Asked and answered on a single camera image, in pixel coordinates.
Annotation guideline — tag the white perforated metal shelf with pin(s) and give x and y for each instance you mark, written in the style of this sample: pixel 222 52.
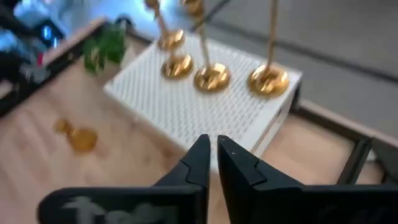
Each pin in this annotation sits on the white perforated metal shelf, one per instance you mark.
pixel 186 109

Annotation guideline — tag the tall brass candlestick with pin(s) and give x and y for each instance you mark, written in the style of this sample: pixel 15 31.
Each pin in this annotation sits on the tall brass candlestick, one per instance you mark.
pixel 171 40
pixel 267 81

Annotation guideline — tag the amber ribbed glass candle holder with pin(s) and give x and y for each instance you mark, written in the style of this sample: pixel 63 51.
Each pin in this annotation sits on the amber ribbed glass candle holder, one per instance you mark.
pixel 81 139

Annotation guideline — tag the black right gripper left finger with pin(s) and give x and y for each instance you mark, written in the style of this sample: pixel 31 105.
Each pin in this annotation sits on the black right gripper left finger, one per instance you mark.
pixel 186 202

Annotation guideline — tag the green artificial plant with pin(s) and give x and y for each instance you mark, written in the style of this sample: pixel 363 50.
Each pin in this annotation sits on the green artificial plant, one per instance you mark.
pixel 105 46

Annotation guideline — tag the short brass candlestick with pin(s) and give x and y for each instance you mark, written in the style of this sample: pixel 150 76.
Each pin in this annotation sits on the short brass candlestick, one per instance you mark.
pixel 177 67
pixel 212 78

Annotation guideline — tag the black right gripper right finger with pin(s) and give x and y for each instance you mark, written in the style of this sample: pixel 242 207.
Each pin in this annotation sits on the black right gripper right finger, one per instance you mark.
pixel 248 193

